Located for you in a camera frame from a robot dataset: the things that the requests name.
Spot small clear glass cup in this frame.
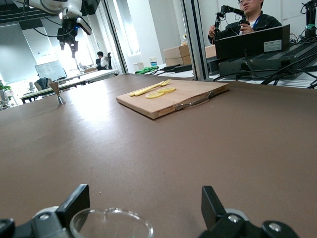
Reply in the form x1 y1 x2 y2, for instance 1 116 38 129
69 207 154 238

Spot whiteboard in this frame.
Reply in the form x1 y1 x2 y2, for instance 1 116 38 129
34 60 68 82

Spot black power adapter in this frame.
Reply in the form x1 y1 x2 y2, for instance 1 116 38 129
158 63 193 74

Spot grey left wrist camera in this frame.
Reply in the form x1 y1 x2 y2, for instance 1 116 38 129
76 16 93 36

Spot black equipment chassis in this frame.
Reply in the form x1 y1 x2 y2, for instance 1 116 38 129
208 42 317 80

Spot aluminium camera mount post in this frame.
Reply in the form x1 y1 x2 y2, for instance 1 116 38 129
182 0 214 82

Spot operator in dark jacket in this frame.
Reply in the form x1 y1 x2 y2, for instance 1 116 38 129
207 0 283 42

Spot yellow plastic fork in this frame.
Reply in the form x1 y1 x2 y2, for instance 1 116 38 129
135 79 172 96

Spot steel double jigger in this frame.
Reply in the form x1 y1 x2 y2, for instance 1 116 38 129
49 81 67 106

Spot green potted plant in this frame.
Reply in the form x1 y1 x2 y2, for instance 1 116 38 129
0 81 12 100

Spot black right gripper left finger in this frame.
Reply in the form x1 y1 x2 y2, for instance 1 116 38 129
0 183 90 238

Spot cardboard box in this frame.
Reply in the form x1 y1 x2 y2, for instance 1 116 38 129
162 45 191 60
164 56 192 66
204 44 216 60

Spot grey window frame post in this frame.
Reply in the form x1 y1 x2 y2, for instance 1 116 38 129
100 0 128 75

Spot brown table cover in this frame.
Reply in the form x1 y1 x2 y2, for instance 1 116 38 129
0 73 317 238

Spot black labelled device panel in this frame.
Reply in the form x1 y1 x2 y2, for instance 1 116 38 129
214 24 291 60

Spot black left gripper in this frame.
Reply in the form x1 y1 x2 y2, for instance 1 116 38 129
57 18 79 59

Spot green cloth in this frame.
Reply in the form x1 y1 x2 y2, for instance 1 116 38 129
135 65 159 75

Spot wooden cutting board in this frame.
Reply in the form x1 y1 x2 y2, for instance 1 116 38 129
115 79 230 120

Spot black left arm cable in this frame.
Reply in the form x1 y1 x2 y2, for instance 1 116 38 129
23 0 65 38

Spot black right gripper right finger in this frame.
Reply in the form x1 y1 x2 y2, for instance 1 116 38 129
198 185 301 238

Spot long white desk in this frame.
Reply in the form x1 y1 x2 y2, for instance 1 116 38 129
19 68 120 104

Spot seated person in background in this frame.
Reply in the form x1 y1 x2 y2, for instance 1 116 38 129
95 51 112 71

